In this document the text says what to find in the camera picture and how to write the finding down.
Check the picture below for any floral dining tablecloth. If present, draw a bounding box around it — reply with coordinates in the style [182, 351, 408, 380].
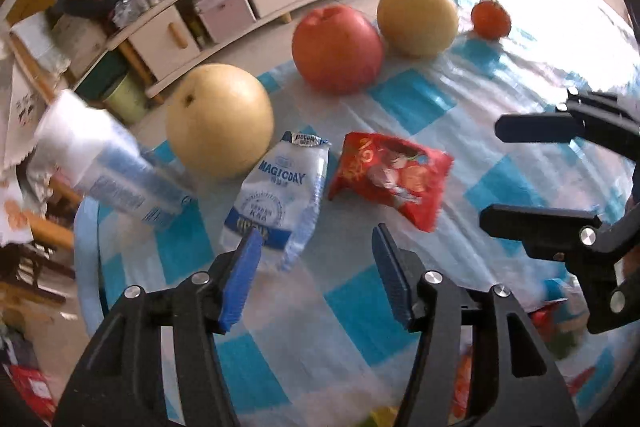
[0, 32, 68, 250]

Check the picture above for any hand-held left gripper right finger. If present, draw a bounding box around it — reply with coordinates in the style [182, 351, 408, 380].
[371, 223, 581, 427]

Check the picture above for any red candy wrapper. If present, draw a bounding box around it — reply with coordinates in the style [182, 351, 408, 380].
[327, 131, 455, 234]

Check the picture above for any light green waste bin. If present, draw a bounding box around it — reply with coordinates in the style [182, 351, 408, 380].
[101, 73, 149, 124]

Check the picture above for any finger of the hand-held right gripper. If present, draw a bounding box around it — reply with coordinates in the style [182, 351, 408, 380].
[495, 88, 640, 162]
[479, 204, 640, 335]

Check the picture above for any dark green basin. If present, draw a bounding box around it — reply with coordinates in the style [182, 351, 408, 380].
[74, 51, 128, 102]

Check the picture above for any yellow pear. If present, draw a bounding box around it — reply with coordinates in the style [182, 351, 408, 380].
[376, 0, 460, 59]
[165, 63, 275, 180]

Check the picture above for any white bottle with blue label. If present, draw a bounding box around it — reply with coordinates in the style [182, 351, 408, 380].
[33, 89, 199, 231]

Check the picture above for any small white blue packet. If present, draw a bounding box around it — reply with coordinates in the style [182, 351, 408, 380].
[221, 130, 331, 274]

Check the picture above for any small orange fruit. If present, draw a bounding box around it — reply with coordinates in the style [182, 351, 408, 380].
[471, 0, 512, 40]

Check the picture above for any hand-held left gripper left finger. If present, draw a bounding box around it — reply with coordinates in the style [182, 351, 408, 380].
[52, 227, 264, 427]

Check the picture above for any blue white checked tablecloth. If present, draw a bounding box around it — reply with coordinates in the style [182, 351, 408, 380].
[75, 0, 640, 427]

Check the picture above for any red apple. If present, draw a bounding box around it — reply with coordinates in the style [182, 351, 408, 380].
[291, 4, 385, 96]

